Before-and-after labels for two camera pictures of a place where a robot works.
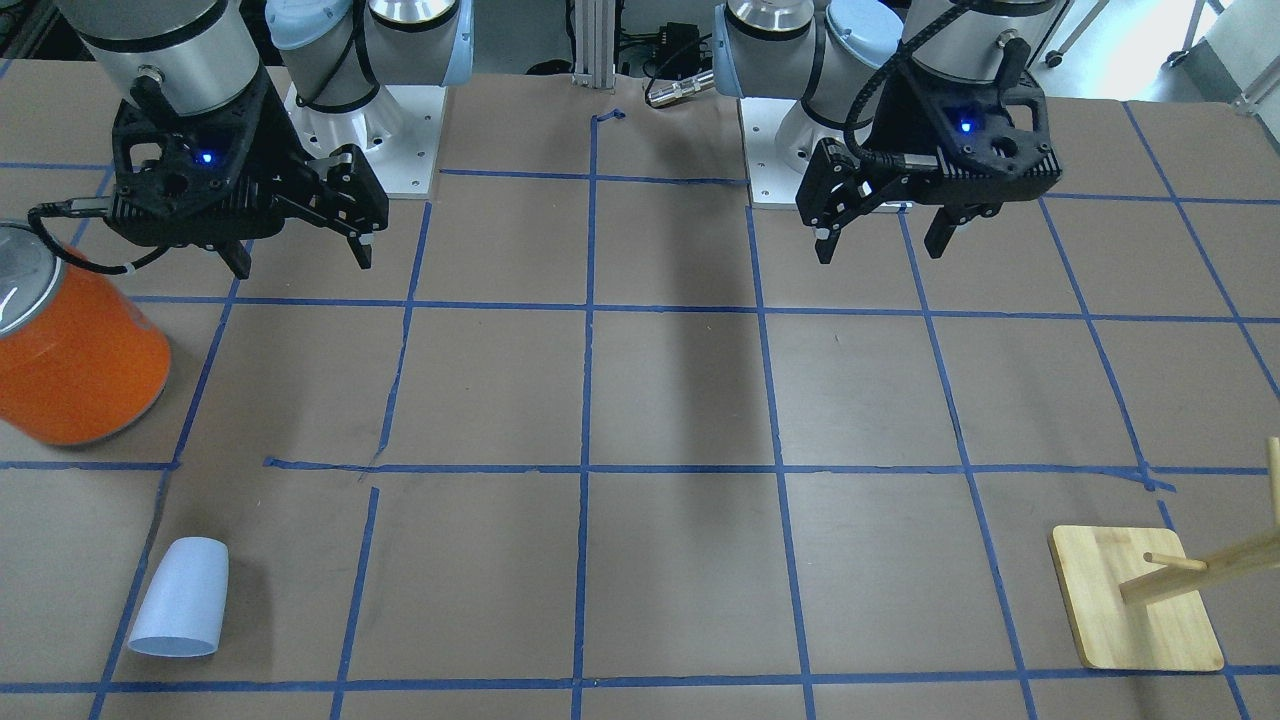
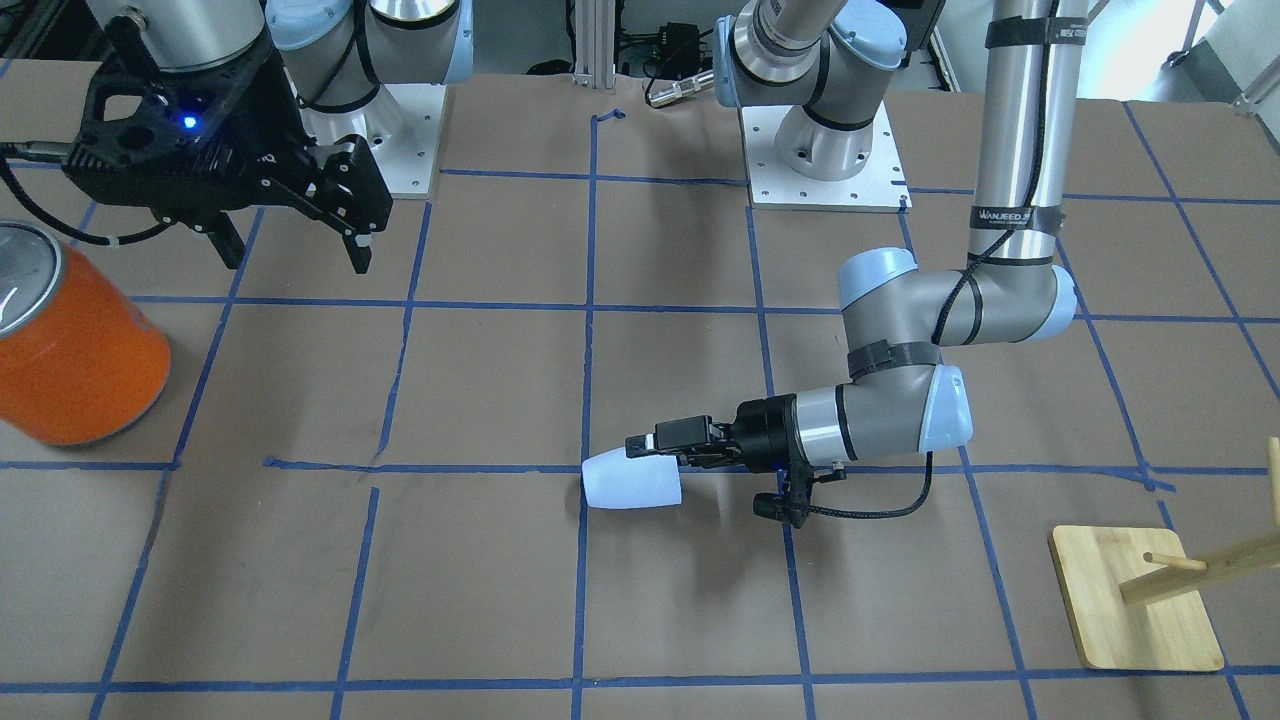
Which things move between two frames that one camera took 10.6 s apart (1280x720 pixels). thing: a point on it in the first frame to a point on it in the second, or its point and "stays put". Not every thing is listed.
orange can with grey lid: (82, 355) stays put
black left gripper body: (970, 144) to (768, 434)
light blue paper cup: (182, 613) to (615, 481)
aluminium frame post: (595, 44) stays put
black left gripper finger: (836, 187) to (675, 436)
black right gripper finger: (340, 189) stays put
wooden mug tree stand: (1135, 600) stays put
